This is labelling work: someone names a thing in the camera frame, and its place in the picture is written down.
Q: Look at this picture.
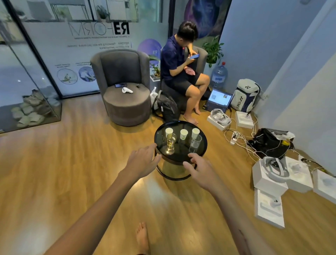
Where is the grey round armchair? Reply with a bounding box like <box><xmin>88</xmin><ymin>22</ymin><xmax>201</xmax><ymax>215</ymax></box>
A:
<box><xmin>90</xmin><ymin>49</ymin><xmax>151</xmax><ymax>127</ymax></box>

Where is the person's bare foot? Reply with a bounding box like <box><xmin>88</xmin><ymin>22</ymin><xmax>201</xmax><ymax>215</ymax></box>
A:
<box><xmin>135</xmin><ymin>222</ymin><xmax>150</xmax><ymax>255</ymax></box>

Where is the person's left hand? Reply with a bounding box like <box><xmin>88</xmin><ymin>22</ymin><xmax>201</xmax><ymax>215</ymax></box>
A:
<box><xmin>123</xmin><ymin>143</ymin><xmax>162</xmax><ymax>182</ymax></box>

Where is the white box with insert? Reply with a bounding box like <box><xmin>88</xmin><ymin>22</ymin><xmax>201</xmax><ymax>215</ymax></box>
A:
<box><xmin>285</xmin><ymin>156</ymin><xmax>314</xmax><ymax>194</ymax></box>

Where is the glass with yellow liquid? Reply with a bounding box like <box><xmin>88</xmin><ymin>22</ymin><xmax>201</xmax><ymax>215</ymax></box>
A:
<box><xmin>166</xmin><ymin>133</ymin><xmax>177</xmax><ymax>154</ymax></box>

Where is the large clear water bottle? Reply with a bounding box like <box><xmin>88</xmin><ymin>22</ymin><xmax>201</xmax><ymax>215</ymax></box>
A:
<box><xmin>210</xmin><ymin>62</ymin><xmax>228</xmax><ymax>91</ymax></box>

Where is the black backpack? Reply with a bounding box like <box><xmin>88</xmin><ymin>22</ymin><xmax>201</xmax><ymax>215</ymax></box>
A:
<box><xmin>152</xmin><ymin>91</ymin><xmax>181</xmax><ymax>122</ymax></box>

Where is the large white box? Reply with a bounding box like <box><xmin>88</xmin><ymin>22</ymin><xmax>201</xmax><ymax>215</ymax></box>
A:
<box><xmin>252</xmin><ymin>160</ymin><xmax>289</xmax><ymax>197</ymax></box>

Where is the white grey headset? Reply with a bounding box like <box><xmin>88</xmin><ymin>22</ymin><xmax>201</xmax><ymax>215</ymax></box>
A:
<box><xmin>262</xmin><ymin>157</ymin><xmax>290</xmax><ymax>183</ymax></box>

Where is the white sports backpack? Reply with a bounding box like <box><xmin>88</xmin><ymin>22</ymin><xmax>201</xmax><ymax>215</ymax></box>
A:
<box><xmin>230</xmin><ymin>78</ymin><xmax>261</xmax><ymax>113</ymax></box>

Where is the white box lid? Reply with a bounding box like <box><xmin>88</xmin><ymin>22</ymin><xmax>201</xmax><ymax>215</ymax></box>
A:
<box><xmin>312</xmin><ymin>169</ymin><xmax>336</xmax><ymax>205</ymax></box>

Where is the green potted plant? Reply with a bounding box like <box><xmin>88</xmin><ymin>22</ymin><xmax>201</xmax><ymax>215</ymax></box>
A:
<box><xmin>203</xmin><ymin>35</ymin><xmax>225</xmax><ymax>68</ymax></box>

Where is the person's right forearm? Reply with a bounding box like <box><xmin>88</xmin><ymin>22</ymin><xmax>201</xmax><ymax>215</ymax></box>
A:
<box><xmin>209</xmin><ymin>182</ymin><xmax>277</xmax><ymax>255</ymax></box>

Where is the small white box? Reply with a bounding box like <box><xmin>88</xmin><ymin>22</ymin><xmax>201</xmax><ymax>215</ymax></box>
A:
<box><xmin>235</xmin><ymin>111</ymin><xmax>255</xmax><ymax>129</ymax></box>

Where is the open black laptop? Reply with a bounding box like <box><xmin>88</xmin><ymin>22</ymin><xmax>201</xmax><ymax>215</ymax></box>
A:
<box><xmin>203</xmin><ymin>88</ymin><xmax>234</xmax><ymax>113</ymax></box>

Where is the white plastic bag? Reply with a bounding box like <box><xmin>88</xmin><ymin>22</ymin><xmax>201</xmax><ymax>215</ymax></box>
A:
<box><xmin>149</xmin><ymin>87</ymin><xmax>159</xmax><ymax>111</ymax></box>

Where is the white tray with controller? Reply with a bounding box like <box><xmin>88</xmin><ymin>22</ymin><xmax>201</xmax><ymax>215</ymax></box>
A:
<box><xmin>254</xmin><ymin>188</ymin><xmax>285</xmax><ymax>229</ymax></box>

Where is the white headset on box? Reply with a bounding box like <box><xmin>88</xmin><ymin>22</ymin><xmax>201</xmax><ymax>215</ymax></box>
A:
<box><xmin>207</xmin><ymin>109</ymin><xmax>232</xmax><ymax>131</ymax></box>

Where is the empty clear glass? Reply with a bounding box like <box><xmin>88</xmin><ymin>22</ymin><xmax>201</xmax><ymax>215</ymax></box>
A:
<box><xmin>189</xmin><ymin>135</ymin><xmax>202</xmax><ymax>153</ymax></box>

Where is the tangle of white cables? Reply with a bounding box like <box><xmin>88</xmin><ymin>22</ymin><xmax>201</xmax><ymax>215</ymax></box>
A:
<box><xmin>224</xmin><ymin>112</ymin><xmax>265</xmax><ymax>162</ymax></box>

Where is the pile of beige slippers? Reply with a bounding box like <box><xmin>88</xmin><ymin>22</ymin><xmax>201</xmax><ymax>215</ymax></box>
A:
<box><xmin>10</xmin><ymin>89</ymin><xmax>61</xmax><ymax>129</ymax></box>

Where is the round black side table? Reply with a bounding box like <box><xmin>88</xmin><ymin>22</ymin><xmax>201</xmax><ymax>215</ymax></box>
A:
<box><xmin>154</xmin><ymin>120</ymin><xmax>208</xmax><ymax>182</ymax></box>

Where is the small potted orchid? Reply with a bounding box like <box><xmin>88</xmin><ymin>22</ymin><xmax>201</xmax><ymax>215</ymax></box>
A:
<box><xmin>149</xmin><ymin>60</ymin><xmax>161</xmax><ymax>78</ymax></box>

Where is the person's left forearm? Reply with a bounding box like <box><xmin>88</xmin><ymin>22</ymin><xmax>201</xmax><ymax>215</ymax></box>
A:
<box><xmin>43</xmin><ymin>169</ymin><xmax>139</xmax><ymax>255</ymax></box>

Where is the person's right hand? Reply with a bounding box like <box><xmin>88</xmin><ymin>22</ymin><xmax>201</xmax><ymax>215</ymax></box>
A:
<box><xmin>183</xmin><ymin>153</ymin><xmax>224</xmax><ymax>195</ymax></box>

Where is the black bag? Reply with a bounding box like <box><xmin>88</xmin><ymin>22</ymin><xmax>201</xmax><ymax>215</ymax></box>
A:
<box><xmin>248</xmin><ymin>128</ymin><xmax>295</xmax><ymax>160</ymax></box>

